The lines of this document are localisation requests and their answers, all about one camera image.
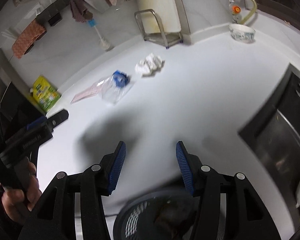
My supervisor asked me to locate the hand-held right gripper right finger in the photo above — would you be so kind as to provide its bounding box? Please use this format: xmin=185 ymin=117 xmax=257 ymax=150
xmin=175 ymin=141 xmax=282 ymax=240

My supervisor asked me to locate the brown hanging cloth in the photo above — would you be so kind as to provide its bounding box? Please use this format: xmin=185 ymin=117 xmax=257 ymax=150
xmin=69 ymin=0 xmax=93 ymax=23

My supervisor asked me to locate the black kitchen sink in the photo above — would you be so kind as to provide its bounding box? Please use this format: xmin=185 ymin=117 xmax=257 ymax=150
xmin=237 ymin=64 xmax=300 ymax=240

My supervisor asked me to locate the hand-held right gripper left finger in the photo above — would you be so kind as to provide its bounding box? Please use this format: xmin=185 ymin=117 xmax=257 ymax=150
xmin=17 ymin=141 xmax=127 ymax=240

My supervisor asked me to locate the long pink wrapper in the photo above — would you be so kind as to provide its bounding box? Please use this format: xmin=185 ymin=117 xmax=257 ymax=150
xmin=70 ymin=82 xmax=103 ymax=105

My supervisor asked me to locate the white patterned bowl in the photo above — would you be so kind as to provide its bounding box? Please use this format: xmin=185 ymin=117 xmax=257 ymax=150
xmin=229 ymin=23 xmax=256 ymax=44

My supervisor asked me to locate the white cutting board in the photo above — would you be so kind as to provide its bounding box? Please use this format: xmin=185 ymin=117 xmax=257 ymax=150
xmin=137 ymin=0 xmax=190 ymax=34

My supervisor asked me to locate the black wall rail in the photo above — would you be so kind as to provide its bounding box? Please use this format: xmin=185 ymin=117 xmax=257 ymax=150
xmin=36 ymin=0 xmax=100 ymax=23

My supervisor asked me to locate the steel cutting board rack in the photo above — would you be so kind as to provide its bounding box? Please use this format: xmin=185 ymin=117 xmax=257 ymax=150
xmin=134 ymin=9 xmax=184 ymax=48

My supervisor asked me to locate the grey perforated trash bin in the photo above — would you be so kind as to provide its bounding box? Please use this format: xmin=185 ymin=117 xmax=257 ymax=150
xmin=112 ymin=189 xmax=230 ymax=240

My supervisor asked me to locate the white tissue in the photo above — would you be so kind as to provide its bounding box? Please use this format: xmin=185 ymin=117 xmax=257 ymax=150
xmin=135 ymin=53 xmax=165 ymax=77

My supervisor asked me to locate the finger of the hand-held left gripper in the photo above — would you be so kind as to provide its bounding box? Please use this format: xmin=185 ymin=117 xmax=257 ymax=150
xmin=26 ymin=116 xmax=47 ymax=132
xmin=46 ymin=109 xmax=70 ymax=132

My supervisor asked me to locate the clear bag with blue print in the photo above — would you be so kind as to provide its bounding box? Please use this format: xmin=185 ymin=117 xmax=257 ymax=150
xmin=97 ymin=70 xmax=133 ymax=105

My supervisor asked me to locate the white blue bottle brush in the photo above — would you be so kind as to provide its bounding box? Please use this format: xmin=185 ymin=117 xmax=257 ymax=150
xmin=86 ymin=19 xmax=113 ymax=51

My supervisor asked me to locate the person's left hand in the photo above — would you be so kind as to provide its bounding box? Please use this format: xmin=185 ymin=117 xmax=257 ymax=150
xmin=1 ymin=161 xmax=43 ymax=224

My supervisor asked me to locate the small black holder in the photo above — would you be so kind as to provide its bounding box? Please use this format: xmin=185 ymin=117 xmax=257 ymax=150
xmin=47 ymin=14 xmax=63 ymax=27

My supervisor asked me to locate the yellow green seasoning pouch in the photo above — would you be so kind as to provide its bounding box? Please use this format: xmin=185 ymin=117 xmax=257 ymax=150
xmin=30 ymin=75 xmax=62 ymax=113

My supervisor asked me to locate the yellow gas hose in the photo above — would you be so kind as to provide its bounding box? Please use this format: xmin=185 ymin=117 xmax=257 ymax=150
xmin=240 ymin=0 xmax=258 ymax=25

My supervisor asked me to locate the orange wavy sponge cloth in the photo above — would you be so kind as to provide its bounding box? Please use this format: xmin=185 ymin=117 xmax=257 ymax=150
xmin=12 ymin=19 xmax=47 ymax=59

